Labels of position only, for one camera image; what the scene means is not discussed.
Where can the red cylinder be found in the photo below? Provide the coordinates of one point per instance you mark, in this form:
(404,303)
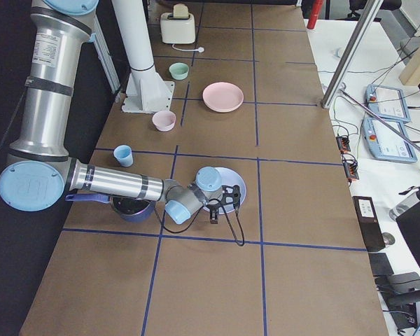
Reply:
(314,15)

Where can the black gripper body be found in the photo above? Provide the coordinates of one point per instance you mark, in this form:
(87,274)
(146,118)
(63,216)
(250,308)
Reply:
(213,211)

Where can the blue plate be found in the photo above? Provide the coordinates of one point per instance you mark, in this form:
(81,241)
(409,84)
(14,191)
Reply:
(230,177)

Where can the green bowl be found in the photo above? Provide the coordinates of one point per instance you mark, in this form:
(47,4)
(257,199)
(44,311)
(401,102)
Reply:
(179,71)

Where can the black box with label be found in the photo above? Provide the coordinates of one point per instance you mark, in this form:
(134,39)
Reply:
(368,223)

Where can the near teach pendant tablet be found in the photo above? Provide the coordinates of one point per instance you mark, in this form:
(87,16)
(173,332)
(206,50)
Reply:
(383,144)

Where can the grabber stick green handle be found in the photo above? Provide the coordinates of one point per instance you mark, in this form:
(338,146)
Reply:
(381,120)

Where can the dark blue saucepan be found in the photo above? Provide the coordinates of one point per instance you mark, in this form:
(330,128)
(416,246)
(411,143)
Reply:
(129,209)

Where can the far teach pendant tablet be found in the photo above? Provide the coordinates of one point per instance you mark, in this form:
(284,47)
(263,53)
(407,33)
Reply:
(387,102)

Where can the toast slice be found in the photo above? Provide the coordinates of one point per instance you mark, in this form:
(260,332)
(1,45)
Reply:
(180,12)

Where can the aluminium frame post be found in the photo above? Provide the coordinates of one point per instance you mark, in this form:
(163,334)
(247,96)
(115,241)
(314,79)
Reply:
(370,11)

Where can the pink bowl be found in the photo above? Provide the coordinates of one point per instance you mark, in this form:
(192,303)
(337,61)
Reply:
(164,121)

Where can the orange black connector block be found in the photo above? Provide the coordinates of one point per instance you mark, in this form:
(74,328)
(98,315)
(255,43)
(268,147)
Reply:
(343,144)

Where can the light blue cup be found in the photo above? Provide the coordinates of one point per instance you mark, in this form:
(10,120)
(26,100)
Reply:
(123,154)

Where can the pink plate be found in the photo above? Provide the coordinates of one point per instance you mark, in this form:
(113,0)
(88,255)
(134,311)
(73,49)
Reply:
(223,97)

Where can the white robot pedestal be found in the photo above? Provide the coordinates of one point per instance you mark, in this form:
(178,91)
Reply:
(146,91)

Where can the teach pendant tablet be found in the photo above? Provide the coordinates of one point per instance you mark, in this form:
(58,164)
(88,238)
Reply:
(383,144)
(387,102)

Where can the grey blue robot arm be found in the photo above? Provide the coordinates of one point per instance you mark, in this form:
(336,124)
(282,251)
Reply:
(39,168)

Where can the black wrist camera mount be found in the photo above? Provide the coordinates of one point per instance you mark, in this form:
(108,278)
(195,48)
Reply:
(231,198)

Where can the cream toaster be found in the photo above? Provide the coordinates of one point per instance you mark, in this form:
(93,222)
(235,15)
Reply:
(177,30)

